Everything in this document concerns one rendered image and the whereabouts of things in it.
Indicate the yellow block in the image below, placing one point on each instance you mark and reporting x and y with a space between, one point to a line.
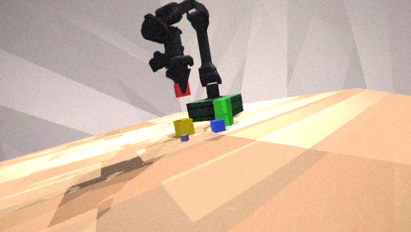
184 126

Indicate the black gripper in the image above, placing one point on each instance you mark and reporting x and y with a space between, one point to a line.
177 69

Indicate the red block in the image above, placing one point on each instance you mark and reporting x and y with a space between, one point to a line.
178 90

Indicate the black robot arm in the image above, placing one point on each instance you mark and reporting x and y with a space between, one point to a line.
158 29

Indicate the green block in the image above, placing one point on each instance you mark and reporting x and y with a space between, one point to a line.
228 117
222 105

